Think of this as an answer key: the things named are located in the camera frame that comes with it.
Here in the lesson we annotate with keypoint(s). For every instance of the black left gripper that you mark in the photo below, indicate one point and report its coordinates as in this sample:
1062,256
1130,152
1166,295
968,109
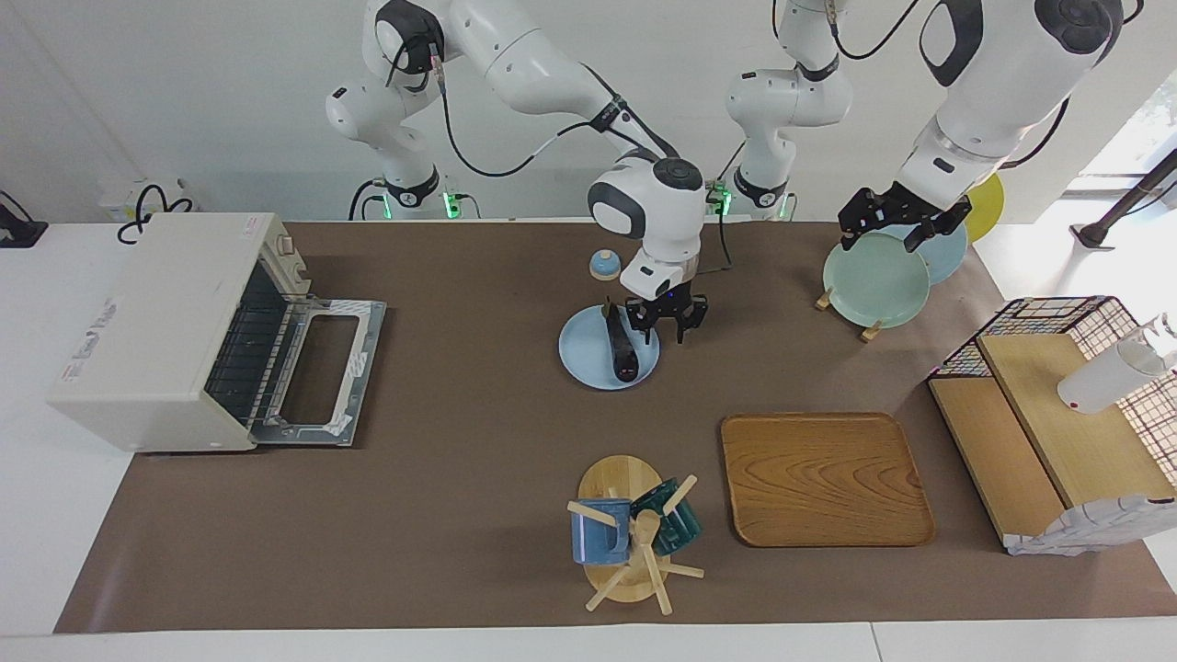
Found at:
906,204

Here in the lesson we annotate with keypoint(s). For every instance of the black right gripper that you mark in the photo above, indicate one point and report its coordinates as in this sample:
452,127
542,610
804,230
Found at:
667,308

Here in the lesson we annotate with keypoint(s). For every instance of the dark purple eggplant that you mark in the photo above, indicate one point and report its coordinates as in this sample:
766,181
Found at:
622,354

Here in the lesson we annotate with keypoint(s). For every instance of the cream toaster oven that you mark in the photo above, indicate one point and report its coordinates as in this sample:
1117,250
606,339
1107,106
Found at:
156,322

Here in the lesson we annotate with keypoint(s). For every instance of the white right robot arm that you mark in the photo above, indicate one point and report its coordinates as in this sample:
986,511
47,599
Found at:
542,69

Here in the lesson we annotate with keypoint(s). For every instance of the light blue racked plate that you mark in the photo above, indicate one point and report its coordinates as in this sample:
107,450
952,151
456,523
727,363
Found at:
947,262

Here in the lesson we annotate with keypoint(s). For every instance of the pale green plate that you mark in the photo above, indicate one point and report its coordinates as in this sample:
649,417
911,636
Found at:
874,280

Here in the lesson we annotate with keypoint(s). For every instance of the small blue white bell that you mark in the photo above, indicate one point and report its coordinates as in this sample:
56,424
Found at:
605,267

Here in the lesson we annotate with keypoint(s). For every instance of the yellow plate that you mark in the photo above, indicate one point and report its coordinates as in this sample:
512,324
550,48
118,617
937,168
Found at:
988,207

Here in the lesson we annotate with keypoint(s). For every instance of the wooden plate rack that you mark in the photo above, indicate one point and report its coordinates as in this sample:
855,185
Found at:
871,332

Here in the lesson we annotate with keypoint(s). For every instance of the wooden mug tree stand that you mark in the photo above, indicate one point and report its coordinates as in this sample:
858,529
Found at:
621,478

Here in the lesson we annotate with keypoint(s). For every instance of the dark green ceramic mug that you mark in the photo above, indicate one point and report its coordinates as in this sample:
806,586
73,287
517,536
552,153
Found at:
685,529

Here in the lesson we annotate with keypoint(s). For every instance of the wooden serving tray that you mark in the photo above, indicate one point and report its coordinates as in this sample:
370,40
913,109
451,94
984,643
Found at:
828,478

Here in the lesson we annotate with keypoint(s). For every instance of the black stand pole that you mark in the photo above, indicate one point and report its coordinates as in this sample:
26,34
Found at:
1126,200

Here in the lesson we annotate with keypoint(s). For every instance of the blue ceramic mug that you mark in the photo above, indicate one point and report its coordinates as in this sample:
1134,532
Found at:
593,542

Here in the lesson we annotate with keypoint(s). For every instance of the brown table mat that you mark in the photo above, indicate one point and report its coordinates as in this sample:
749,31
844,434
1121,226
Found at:
478,478

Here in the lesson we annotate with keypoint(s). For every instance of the white bottle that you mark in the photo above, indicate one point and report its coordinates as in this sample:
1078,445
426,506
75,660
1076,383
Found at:
1103,382

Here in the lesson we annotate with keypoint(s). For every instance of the marble pattern cloth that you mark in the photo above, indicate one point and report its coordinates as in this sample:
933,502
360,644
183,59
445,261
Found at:
1094,524

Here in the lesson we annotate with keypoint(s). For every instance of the white power strip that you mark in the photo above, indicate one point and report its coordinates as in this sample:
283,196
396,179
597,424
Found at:
115,198

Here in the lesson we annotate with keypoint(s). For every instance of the black clamp mount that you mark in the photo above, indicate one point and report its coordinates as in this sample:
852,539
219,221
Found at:
18,230

